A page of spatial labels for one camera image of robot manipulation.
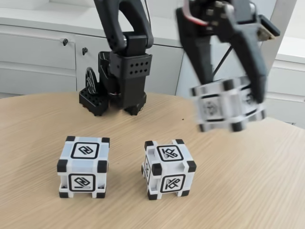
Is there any black camera cable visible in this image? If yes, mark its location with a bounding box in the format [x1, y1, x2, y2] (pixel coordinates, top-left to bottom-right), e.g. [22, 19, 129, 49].
[213, 44, 236, 75]

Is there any white frame post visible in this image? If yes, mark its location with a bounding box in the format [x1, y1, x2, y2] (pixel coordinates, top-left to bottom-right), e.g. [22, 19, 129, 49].
[238, 0, 300, 113]

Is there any long white cabinet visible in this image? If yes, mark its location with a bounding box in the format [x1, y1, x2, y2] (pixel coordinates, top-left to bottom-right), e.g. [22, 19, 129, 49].
[0, 7, 186, 99]

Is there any white cube with Z symbol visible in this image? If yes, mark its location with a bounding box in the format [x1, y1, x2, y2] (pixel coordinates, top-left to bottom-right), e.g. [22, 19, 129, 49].
[57, 136, 111, 199]

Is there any black gripper camera module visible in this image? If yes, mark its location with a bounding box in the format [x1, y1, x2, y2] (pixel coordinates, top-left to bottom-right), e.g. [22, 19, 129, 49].
[256, 14, 281, 42]

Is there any red and white servo cable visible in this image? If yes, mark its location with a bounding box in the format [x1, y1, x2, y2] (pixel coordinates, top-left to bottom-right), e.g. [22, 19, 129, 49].
[182, 0, 208, 26]

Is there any white cube with crossed symbol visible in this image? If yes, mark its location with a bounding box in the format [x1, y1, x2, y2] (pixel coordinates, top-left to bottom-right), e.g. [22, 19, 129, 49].
[142, 139, 197, 201]

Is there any black round clamp knob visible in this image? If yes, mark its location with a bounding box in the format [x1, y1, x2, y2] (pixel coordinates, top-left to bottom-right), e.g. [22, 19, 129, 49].
[85, 67, 99, 95]

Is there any white drawer cabinet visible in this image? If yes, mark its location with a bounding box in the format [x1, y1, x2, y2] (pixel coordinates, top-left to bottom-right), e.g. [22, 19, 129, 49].
[254, 35, 305, 131]

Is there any white cube with diamond symbol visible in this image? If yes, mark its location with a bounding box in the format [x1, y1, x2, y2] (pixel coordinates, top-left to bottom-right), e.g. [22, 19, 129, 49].
[190, 76, 267, 133]

